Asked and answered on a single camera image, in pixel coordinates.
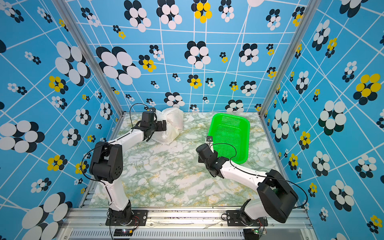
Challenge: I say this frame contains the aluminium frame post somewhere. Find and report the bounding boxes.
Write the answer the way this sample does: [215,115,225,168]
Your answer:
[260,0,321,117]
[52,0,124,118]

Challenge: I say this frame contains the right rear aluminium frame post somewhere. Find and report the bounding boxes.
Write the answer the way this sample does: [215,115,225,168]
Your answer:
[260,0,321,117]

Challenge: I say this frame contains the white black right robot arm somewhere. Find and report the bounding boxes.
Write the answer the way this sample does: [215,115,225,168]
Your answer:
[196,143,299,226]

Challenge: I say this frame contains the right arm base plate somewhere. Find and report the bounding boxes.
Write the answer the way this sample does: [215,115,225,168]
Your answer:
[225,210,268,228]

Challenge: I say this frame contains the white plastic bag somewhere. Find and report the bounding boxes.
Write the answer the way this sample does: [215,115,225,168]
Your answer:
[152,108,184,145]

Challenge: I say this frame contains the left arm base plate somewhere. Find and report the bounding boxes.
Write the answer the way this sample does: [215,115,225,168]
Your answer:
[106,209,149,227]

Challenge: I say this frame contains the left rear aluminium frame post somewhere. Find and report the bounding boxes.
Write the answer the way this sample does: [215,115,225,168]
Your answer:
[52,0,124,118]

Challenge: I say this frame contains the front aluminium rail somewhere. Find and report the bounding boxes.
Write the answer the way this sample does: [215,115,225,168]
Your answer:
[57,207,317,240]

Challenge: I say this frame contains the green plastic perforated basket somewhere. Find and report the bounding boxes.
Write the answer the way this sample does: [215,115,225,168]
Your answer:
[208,113,250,164]

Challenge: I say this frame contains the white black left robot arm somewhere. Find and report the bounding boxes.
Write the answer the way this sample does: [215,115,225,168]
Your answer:
[89,111,171,225]

